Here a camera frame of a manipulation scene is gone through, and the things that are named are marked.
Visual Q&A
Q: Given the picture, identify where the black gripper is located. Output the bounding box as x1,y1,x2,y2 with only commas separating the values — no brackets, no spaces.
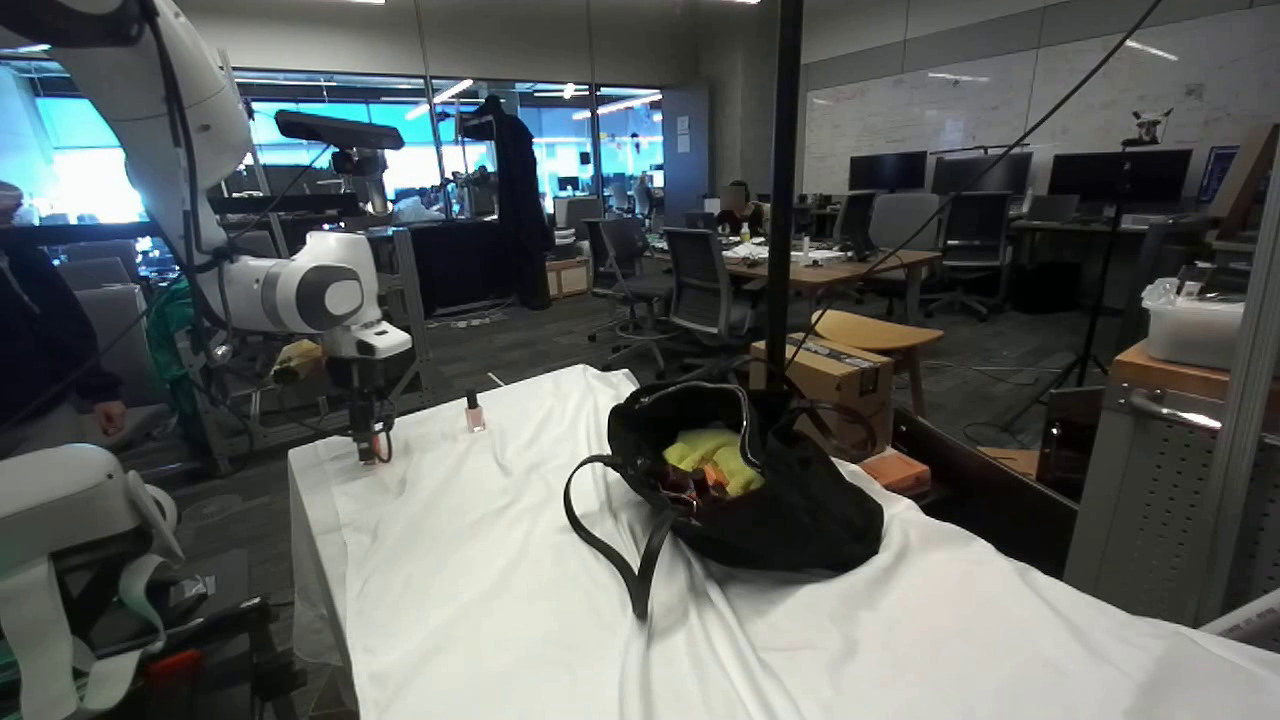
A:
327,352,410,465

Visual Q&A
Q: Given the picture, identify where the green cloth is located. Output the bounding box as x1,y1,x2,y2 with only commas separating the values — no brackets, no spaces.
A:
135,274,207,404

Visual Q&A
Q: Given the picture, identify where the grey armchair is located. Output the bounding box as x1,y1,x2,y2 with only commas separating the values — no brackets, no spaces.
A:
72,278,178,453

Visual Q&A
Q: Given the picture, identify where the black hanging jacket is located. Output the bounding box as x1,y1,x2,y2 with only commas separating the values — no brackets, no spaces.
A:
456,93,555,311

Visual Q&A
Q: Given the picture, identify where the white tablecloth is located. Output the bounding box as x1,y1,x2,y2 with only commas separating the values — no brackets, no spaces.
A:
287,361,1280,720

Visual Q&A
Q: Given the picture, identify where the grey office chair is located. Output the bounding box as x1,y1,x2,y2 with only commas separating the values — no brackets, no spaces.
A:
662,222,761,354
589,215,673,342

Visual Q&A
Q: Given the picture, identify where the yellow cloth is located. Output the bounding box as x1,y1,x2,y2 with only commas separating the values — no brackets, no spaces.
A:
662,424,768,505

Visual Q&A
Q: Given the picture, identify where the seated person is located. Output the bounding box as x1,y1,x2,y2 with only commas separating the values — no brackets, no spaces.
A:
717,175,768,242

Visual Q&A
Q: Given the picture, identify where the cardboard box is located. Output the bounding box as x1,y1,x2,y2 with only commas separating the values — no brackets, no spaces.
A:
749,333,902,459

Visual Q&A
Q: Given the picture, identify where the black vertical pole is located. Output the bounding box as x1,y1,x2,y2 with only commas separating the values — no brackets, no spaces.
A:
758,0,809,453

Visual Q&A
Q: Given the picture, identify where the wooden office table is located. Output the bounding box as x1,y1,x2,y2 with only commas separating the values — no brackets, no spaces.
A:
717,240,945,325

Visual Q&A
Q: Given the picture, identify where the orange block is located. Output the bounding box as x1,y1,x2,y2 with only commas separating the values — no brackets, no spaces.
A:
859,445,938,500

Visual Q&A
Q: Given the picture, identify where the dark brown crate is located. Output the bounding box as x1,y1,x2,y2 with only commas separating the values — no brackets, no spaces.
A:
887,406,1087,581

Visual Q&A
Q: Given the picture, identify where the black office chair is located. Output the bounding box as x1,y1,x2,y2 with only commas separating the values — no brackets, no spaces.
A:
931,189,1020,320

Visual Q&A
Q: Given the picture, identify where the grey cabinet with wooden top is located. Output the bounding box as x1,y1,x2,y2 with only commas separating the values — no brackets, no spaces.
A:
1065,337,1280,624

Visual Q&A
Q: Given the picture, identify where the wide black computer monitor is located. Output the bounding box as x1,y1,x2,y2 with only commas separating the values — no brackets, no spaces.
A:
1049,143,1199,210

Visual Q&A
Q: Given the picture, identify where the white plastic tub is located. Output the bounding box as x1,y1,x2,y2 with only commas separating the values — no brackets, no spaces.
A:
1142,272,1252,371

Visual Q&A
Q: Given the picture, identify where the black tripod stand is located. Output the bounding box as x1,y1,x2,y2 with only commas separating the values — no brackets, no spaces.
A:
1000,108,1179,436

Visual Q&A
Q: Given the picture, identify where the black camera bar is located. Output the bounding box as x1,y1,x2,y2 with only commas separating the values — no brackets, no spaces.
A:
273,108,410,150

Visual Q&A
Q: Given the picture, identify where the black bag with strap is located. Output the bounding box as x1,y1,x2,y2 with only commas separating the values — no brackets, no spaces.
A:
562,376,892,619

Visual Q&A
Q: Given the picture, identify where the black hanging cable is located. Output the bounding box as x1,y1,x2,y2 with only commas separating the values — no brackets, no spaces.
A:
825,0,1161,293

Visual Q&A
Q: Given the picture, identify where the aluminium frame post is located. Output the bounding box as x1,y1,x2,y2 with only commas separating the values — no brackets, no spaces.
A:
1204,123,1280,619

